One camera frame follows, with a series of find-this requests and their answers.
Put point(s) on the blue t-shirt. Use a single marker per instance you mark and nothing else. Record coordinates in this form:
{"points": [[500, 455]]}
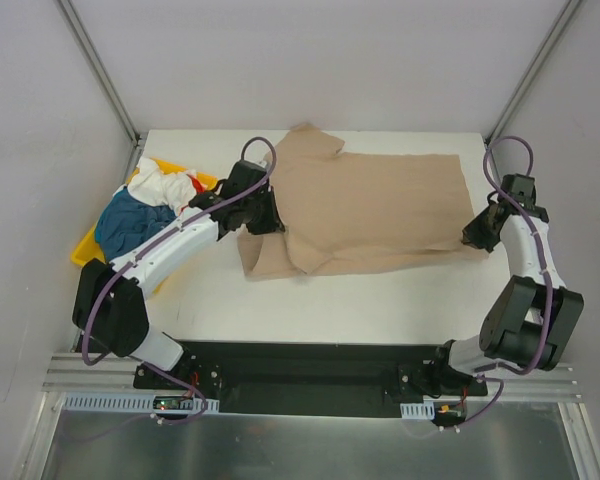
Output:
{"points": [[127, 223]]}

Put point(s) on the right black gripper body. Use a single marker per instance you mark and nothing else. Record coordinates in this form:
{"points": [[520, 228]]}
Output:
{"points": [[480, 228]]}

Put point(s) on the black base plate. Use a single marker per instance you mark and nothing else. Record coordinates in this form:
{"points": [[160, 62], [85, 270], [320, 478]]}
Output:
{"points": [[339, 380]]}

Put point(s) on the aluminium frame rail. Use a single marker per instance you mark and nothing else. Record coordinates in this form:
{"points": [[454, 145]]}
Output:
{"points": [[68, 373]]}

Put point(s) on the left grey cable duct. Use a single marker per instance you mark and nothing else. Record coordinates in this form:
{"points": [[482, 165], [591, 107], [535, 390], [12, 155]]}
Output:
{"points": [[137, 403]]}

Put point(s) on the grey cable duct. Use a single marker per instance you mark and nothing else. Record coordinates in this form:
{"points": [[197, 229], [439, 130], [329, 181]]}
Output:
{"points": [[418, 411], [137, 403]]}

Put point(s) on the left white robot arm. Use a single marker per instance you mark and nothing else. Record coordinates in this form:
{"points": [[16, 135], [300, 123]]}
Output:
{"points": [[110, 305]]}

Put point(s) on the red orange t-shirt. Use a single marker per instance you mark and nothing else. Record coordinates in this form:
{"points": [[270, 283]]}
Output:
{"points": [[197, 185]]}

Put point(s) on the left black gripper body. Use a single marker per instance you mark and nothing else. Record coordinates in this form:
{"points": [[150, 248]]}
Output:
{"points": [[268, 215]]}

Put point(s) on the right grey cable duct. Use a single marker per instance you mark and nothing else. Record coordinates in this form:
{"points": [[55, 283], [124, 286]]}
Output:
{"points": [[418, 411]]}

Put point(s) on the white t-shirt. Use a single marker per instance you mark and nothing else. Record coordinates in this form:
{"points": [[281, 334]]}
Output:
{"points": [[152, 186]]}

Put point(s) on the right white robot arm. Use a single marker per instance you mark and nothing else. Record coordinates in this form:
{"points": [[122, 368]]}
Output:
{"points": [[533, 318]]}

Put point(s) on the beige t-shirt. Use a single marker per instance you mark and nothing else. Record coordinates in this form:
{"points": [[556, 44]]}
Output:
{"points": [[355, 213]]}

